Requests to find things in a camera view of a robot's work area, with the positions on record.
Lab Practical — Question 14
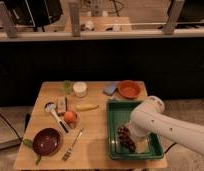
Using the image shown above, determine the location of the dark red grape bunch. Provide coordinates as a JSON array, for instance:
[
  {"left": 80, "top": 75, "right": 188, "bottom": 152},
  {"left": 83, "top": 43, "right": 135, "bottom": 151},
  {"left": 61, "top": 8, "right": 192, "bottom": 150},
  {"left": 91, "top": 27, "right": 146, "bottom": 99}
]
[{"left": 117, "top": 125, "right": 136, "bottom": 152}]

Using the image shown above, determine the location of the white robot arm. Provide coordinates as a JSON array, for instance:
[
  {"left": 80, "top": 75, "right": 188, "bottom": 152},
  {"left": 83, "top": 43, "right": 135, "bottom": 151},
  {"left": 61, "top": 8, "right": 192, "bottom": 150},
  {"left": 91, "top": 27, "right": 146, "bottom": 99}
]
[{"left": 126, "top": 96, "right": 204, "bottom": 155}]

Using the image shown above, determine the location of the white plastic cup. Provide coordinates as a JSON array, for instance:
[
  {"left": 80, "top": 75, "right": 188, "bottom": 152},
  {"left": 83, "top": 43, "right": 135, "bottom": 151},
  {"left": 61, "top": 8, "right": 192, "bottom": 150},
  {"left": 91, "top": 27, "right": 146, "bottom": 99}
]
[{"left": 73, "top": 82, "right": 87, "bottom": 98}]

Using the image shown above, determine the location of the green plastic cup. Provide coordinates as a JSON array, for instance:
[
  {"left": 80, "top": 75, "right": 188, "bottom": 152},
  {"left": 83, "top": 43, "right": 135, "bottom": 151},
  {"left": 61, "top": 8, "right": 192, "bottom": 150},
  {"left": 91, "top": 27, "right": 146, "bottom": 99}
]
[{"left": 62, "top": 80, "right": 72, "bottom": 95}]

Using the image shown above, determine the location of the green plastic tray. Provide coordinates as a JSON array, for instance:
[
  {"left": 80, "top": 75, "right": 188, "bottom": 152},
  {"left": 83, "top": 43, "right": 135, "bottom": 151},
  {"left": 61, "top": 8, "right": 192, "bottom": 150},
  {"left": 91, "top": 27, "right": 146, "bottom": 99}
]
[{"left": 106, "top": 100, "right": 164, "bottom": 160}]

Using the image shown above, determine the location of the orange plastic bowl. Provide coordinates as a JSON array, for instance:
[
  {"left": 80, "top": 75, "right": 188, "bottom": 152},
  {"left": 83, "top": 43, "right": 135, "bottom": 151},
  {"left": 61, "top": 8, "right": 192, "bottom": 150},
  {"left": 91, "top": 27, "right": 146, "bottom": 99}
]
[{"left": 117, "top": 80, "right": 140, "bottom": 99}]

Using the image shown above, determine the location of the blue sponge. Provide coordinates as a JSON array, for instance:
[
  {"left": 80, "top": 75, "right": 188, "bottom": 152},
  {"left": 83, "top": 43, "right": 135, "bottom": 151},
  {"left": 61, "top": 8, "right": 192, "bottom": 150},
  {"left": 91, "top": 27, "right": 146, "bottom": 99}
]
[{"left": 103, "top": 83, "right": 117, "bottom": 96}]

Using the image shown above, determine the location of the yellow banana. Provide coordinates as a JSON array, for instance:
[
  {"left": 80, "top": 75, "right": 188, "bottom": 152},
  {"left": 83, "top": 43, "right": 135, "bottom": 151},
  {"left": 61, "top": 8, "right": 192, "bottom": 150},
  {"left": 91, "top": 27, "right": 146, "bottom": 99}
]
[{"left": 75, "top": 104, "right": 99, "bottom": 111}]

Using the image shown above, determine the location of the silver fork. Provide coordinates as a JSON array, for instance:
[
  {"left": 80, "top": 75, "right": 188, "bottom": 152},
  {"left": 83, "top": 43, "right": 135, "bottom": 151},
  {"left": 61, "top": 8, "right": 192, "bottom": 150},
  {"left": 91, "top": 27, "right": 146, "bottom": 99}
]
[{"left": 62, "top": 128, "right": 84, "bottom": 161}]

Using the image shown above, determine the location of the orange fruit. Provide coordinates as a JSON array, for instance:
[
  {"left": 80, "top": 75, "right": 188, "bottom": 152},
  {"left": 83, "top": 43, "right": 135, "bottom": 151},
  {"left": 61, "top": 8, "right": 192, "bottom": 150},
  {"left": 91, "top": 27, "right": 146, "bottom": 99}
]
[{"left": 64, "top": 111, "right": 76, "bottom": 123}]

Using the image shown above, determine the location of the small wooden block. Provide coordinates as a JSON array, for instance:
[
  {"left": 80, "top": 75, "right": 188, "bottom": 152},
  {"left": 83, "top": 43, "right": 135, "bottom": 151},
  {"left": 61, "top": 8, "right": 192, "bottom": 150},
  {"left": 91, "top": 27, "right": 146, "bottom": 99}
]
[{"left": 57, "top": 96, "right": 67, "bottom": 114}]

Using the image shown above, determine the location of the dark red bowl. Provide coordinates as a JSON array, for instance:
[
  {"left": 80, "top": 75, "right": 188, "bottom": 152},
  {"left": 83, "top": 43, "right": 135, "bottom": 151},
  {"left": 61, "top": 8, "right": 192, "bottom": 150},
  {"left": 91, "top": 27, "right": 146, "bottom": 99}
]
[{"left": 33, "top": 128, "right": 62, "bottom": 156}]

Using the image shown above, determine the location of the green leafy vegetable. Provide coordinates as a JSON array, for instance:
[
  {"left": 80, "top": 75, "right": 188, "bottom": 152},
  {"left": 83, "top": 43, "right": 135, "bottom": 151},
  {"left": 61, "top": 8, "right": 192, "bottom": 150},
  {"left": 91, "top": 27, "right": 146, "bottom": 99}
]
[{"left": 22, "top": 139, "right": 41, "bottom": 165}]

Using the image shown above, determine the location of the black monitor upper left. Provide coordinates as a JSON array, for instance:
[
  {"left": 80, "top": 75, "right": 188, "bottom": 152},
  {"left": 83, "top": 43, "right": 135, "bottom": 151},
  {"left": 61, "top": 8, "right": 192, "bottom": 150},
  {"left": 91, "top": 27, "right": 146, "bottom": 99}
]
[{"left": 3, "top": 0, "right": 63, "bottom": 27}]

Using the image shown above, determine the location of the black cable on floor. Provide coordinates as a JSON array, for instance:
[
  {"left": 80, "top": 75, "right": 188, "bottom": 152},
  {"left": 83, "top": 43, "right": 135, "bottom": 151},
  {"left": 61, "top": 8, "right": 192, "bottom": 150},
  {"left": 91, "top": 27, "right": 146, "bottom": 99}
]
[{"left": 163, "top": 142, "right": 178, "bottom": 155}]

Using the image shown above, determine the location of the white handled brush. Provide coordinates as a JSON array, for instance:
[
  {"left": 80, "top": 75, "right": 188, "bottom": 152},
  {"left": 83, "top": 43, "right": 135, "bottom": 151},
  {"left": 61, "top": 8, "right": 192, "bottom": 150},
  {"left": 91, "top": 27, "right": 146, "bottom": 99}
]
[{"left": 45, "top": 102, "right": 69, "bottom": 133}]

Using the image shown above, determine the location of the metal frame rail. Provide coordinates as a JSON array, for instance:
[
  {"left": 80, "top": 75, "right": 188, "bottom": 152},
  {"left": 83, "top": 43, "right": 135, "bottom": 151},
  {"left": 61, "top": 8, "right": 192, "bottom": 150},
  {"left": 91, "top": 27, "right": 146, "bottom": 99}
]
[{"left": 0, "top": 0, "right": 204, "bottom": 41}]

